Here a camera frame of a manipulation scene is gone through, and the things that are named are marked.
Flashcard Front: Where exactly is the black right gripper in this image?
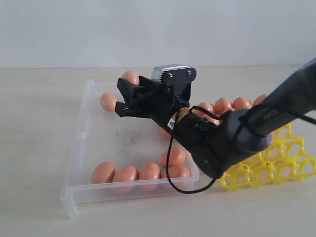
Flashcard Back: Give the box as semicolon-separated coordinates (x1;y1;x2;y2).
115;76;222;158

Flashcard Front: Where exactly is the clear plastic container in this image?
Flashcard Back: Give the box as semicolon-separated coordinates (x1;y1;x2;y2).
60;79;199;220

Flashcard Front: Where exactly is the yellow plastic egg tray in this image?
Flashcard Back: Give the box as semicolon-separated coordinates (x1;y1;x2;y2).
219;123;316;191

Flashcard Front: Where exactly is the black camera cable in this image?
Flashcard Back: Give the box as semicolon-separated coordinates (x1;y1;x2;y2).
165;98;316;195

